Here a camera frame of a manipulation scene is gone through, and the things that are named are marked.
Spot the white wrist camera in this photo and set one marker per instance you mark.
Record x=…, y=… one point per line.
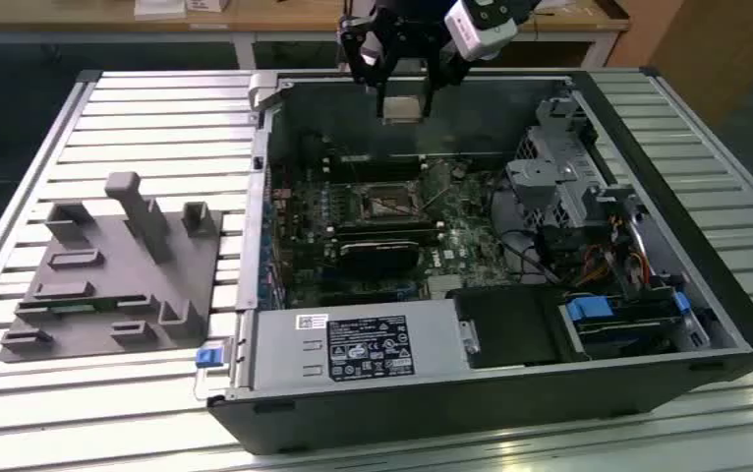
x=481, y=24

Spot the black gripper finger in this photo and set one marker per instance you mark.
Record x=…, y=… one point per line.
x=358, y=49
x=452, y=69

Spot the silver square CPU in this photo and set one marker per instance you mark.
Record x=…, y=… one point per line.
x=404, y=110

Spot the RAM slot with black clips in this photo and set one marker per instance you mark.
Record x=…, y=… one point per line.
x=377, y=176
x=377, y=165

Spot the green motherboard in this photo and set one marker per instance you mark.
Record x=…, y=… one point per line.
x=474, y=236

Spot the black plastic shroud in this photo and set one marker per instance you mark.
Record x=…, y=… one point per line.
x=514, y=324

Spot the black and silver PC case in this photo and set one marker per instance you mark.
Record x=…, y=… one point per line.
x=416, y=423

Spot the CPU socket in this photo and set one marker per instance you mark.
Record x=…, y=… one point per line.
x=393, y=204

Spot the round silver coin battery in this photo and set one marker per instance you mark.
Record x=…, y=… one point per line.
x=460, y=171

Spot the silver power supply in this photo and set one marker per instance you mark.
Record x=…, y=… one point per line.
x=285, y=344

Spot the blue disk carrier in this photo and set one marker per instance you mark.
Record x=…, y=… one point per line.
x=586, y=310

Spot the wooden desk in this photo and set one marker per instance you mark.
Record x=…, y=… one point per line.
x=285, y=19

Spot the silver finned chipset heatsink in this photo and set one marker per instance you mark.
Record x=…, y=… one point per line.
x=444, y=285

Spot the white cardboard box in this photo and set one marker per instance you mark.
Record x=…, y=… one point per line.
x=206, y=5
x=161, y=9

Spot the wooden cabinet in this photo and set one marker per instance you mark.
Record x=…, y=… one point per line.
x=699, y=49

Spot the blue case latch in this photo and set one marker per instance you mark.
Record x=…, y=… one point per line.
x=211, y=358

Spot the grey parts rack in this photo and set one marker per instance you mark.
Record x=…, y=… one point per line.
x=121, y=295

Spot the green RAM stick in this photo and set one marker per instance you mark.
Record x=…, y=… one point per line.
x=85, y=307

